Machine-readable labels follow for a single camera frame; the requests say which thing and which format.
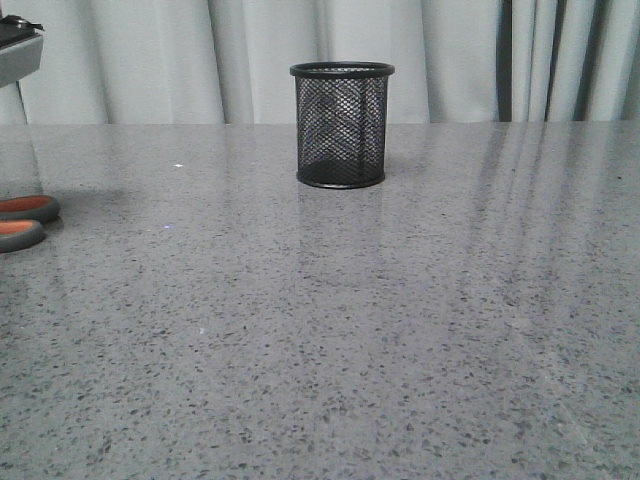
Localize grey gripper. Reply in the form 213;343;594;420
0;15;44;87

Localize black mesh pen cup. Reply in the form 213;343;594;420
290;61;395;189

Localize grey curtain backdrop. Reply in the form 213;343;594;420
1;1;639;124

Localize orange and grey scissors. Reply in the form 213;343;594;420
1;195;61;253

